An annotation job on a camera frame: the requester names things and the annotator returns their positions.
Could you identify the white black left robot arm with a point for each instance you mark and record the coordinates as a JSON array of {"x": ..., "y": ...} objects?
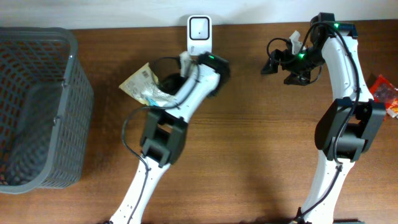
[{"x": 166, "y": 127}]

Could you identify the white barcode scanner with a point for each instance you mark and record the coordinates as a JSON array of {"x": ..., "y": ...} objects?
[{"x": 199, "y": 34}]

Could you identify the grey plastic basket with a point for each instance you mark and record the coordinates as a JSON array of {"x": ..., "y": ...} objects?
[{"x": 46, "y": 109}]

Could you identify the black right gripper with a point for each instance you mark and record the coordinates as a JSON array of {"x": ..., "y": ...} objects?
[{"x": 301, "y": 78}]

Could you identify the yellow snack bag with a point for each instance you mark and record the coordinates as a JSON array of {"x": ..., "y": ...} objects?
[{"x": 142, "y": 86}]

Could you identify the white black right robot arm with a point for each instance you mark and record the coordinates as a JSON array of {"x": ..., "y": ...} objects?
[{"x": 350, "y": 124}]

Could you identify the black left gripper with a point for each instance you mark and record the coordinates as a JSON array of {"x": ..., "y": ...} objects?
[{"x": 168, "y": 82}]

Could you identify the red snack bag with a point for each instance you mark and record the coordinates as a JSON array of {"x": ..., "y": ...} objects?
[{"x": 385, "y": 92}]

